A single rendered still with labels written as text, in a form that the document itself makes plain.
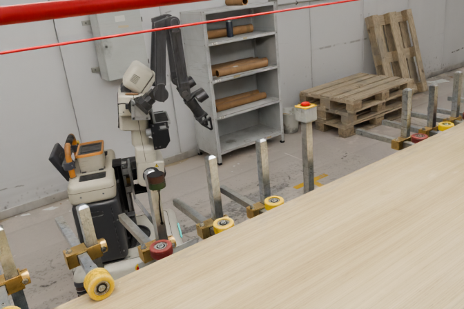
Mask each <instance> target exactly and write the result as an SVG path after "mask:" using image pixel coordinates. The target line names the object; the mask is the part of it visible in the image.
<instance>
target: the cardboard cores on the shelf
mask: <svg viewBox="0 0 464 309"><path fill-rule="evenodd" d="M248 32H253V25H252V24H246V25H242V26H233V35H235V34H243V33H248ZM207 34H208V39H214V38H219V37H227V33H226V28H220V29H216V30H208V31H207ZM267 66H268V59H267V58H266V57H264V58H260V59H259V58H258V57H255V58H253V57H249V58H245V59H239V60H235V61H229V62H225V63H219V64H215V65H212V66H211V70H212V77H213V76H216V77H223V76H227V75H230V74H235V73H239V72H245V71H248V70H254V69H258V68H263V67H267ZM266 97H267V94H266V92H259V90H252V91H249V92H244V93H241V94H236V95H233V96H230V97H225V98H221V99H216V100H215V107H216V112H220V111H223V110H227V109H230V108H234V107H237V106H241V105H244V104H247V103H251V102H254V101H258V100H261V99H265V98H266Z"/></svg>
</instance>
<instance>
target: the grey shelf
mask: <svg viewBox="0 0 464 309"><path fill-rule="evenodd" d="M248 9H249V10H248ZM275 10H276V1H271V2H255V3H248V4H247V5H245V6H220V7H214V8H205V9H199V10H189V11H183V12H180V20H181V25H183V24H188V23H197V22H202V21H210V20H216V19H224V18H226V17H239V16H243V15H248V14H257V13H262V12H271V11H275ZM232 24H233V26H242V25H246V24H252V25H253V32H248V33H243V34H235V35H233V37H219V38H214V39H208V34H207V31H208V30H216V29H220V28H226V21H218V22H213V23H205V24H200V25H195V26H187V27H182V36H183V41H184V51H185V57H186V67H187V72H188V77H189V76H192V78H193V79H194V81H195V82H196V84H197V85H195V86H193V87H192V88H191V89H190V91H191V93H192V92H194V91H196V90H198V89H199V88H203V89H204V90H205V92H206V93H207V95H208V96H209V98H208V99H206V100H205V101H203V102H202V103H200V102H199V101H198V100H197V99H196V98H195V99H196V101H197V102H198V103H199V105H200V106H201V108H202V109H203V110H204V111H205V112H207V114H208V115H207V116H206V118H209V117H211V121H212V126H213V129H212V130H209V129H208V128H205V127H204V126H202V125H201V124H200V123H199V122H198V121H197V120H196V119H195V117H194V114H193V119H194V124H195V134H196V140H197V150H198V155H202V152H201V150H203V151H205V152H207V153H209V154H210V155H213V156H215V157H217V164H218V165H219V166H220V165H222V156H221V155H223V154H226V153H228V152H230V151H233V150H236V149H238V148H243V147H246V146H250V145H252V144H255V140H257V139H259V138H263V139H265V140H266V139H270V138H272V137H276V136H278V135H280V134H281V135H282V140H280V143H284V128H283V116H282V93H281V81H280V58H279V47H278V24H277V13H272V14H264V15H259V16H254V17H249V18H248V17H245V18H241V19H232ZM251 51H252V53H251ZM256 55H257V56H256ZM249 57H253V58H255V57H258V58H259V59H260V58H264V57H266V58H267V59H268V66H267V67H263V68H258V69H254V70H248V71H245V72H239V73H235V74H230V75H227V76H223V77H216V76H213V77H212V70H211V66H212V65H215V64H219V63H225V62H229V61H235V60H239V59H245V58H249ZM253 76H254V78H253ZM258 82H259V83H258ZM254 84H255V87H254ZM252 90H259V91H260V92H266V94H267V97H266V98H265V99H261V100H258V101H254V102H251V103H247V104H244V105H241V106H237V107H234V108H230V109H227V110H223V111H220V112H216V107H215V100H216V99H221V98H225V97H230V96H233V95H236V94H241V93H244V92H249V91H252ZM260 109H261V110H260ZM256 111H257V112H256ZM257 119H258V121H257Z"/></svg>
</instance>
